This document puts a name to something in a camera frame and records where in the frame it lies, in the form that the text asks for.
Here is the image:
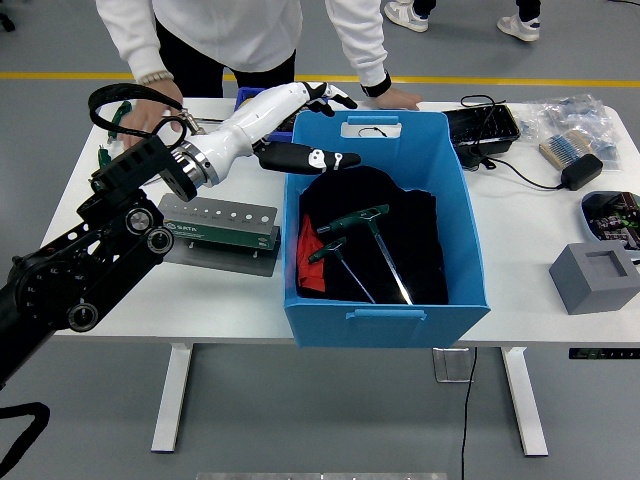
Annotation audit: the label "metal floor plate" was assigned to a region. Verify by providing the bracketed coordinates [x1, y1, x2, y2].
[432, 347, 476, 384]

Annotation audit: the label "red cloth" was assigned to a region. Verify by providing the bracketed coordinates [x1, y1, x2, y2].
[297, 213, 329, 292]

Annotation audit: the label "grey block with square recess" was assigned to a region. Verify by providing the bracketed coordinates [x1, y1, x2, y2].
[548, 242, 640, 316]

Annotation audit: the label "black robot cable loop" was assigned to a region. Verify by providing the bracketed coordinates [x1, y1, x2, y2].
[0, 402, 51, 479]

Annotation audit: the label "person's left hand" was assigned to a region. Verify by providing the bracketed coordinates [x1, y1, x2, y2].
[372, 87, 424, 111]

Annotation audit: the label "black floor cable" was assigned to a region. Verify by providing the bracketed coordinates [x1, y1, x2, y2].
[458, 347, 479, 480]

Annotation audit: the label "electronic circuit boards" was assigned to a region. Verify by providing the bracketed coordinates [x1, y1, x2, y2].
[589, 192, 640, 251]

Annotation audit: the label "small green T-handle hex wrench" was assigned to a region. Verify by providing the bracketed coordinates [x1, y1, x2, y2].
[306, 236, 377, 305]

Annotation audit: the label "resistor tape bundle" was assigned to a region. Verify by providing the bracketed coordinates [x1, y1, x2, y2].
[538, 128, 596, 171]

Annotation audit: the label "clear plastic parts bags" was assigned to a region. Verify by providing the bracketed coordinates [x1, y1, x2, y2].
[519, 94, 621, 171]

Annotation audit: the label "person's right hand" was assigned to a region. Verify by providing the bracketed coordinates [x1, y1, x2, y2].
[119, 78, 185, 150]

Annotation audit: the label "green metal wrench stand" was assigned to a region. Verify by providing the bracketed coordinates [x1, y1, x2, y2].
[157, 193, 282, 278]

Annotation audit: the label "pale blue oval tray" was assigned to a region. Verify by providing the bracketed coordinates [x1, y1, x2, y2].
[579, 190, 640, 261]

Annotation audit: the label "black power adapter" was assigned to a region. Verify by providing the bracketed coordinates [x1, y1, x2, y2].
[559, 153, 604, 191]

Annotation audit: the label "black plastic tray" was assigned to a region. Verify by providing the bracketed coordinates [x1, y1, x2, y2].
[443, 104, 521, 169]

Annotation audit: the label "black table control panel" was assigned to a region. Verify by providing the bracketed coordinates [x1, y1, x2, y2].
[567, 347, 640, 360]

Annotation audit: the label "large green T-handle hex wrench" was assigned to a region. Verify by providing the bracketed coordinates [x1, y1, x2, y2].
[315, 203, 415, 305]

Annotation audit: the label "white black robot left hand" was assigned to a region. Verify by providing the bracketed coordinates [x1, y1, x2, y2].
[199, 81, 363, 185]

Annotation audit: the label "black adapter cord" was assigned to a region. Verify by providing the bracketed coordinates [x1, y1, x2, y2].
[459, 93, 566, 192]

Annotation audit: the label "large blue plastic box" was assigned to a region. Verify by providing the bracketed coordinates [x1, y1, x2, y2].
[283, 110, 492, 349]

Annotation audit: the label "black wristwatch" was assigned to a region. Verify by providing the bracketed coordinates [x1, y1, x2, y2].
[359, 72, 394, 99]

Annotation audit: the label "white table leg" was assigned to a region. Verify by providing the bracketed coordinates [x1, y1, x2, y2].
[150, 343, 194, 455]
[499, 347, 550, 457]

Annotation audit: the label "black cloth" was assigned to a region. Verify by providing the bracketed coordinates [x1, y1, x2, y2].
[298, 164, 450, 305]

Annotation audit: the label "small blue parts bin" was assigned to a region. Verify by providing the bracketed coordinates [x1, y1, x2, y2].
[234, 86, 297, 146]

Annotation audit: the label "person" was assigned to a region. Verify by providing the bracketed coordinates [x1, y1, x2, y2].
[94, 0, 424, 150]
[383, 0, 542, 42]

